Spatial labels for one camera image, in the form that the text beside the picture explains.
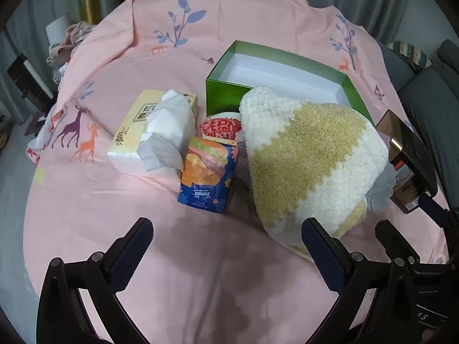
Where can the white and tan towel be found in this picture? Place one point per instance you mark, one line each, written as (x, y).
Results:
(304, 157)

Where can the pile of clothes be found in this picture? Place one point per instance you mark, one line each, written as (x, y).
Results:
(71, 36)

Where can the green cardboard box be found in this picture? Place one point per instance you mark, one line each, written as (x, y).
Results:
(222, 93)

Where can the yellow tissue pack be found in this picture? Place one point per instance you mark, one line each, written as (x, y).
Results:
(132, 129)

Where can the blue colourful tissue pack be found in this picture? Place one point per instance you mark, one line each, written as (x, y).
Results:
(204, 186)

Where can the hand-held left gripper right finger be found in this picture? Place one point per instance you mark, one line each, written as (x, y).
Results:
(322, 258)

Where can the patterned cushion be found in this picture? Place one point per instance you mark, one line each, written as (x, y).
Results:
(408, 52)

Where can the white lampshade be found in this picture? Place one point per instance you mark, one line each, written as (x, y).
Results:
(57, 27)

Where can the grey sofa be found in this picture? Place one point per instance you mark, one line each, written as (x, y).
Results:
(426, 100)

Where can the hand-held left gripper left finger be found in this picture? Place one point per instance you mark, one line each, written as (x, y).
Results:
(131, 254)

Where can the red and white packet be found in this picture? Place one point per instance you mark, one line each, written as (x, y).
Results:
(218, 129)

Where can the black stand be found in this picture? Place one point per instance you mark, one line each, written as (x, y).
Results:
(21, 75)

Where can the pink printed bedsheet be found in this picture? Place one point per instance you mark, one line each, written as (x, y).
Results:
(107, 222)

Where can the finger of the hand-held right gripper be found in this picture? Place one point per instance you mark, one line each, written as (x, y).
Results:
(439, 211)
(392, 238)

